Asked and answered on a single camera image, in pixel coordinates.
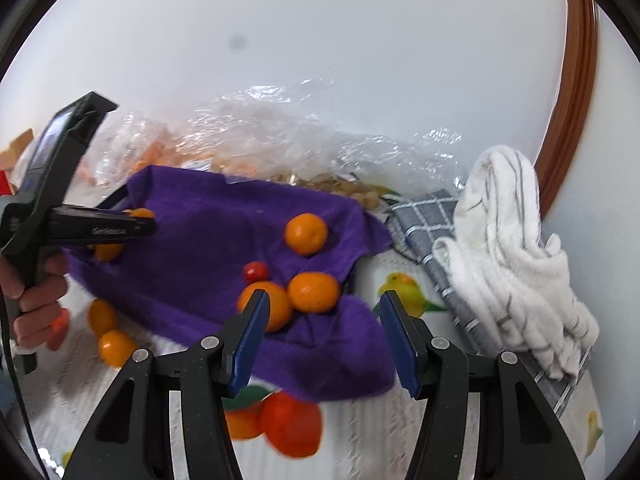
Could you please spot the small clear plastic bag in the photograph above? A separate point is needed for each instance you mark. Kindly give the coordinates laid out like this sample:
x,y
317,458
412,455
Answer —
x,y
121,147

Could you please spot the brown wooden door frame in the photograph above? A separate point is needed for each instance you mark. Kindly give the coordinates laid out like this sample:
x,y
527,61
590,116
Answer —
x,y
569,115

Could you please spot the left hand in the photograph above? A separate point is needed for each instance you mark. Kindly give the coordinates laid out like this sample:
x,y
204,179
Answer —
x,y
40,304

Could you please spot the grey checked cloth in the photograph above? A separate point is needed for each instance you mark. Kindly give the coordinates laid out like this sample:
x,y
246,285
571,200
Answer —
x,y
516,318

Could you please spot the red box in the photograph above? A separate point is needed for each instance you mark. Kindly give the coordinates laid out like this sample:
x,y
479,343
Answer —
x,y
5,187

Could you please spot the red cherry tomato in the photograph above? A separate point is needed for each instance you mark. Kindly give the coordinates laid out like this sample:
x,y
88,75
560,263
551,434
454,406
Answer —
x,y
255,271

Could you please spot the purple towel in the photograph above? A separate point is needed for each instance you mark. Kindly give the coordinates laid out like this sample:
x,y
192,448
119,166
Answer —
x,y
183,281

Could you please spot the white striped towel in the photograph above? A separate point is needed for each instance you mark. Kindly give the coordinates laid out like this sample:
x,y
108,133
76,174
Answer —
x,y
497,218

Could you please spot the orange mandarin front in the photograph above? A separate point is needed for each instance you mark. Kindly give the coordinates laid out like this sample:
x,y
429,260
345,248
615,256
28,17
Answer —
x,y
115,347

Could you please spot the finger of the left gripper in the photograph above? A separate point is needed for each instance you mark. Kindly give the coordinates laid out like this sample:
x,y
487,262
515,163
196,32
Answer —
x,y
78,226

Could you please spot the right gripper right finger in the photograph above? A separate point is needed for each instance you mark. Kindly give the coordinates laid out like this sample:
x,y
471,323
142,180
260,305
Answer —
x,y
519,436

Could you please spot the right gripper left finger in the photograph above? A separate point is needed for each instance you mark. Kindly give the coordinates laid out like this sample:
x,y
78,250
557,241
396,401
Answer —
x,y
128,434

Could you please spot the large orange mandarin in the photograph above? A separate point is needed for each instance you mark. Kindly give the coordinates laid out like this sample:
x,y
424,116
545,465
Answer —
x,y
314,292

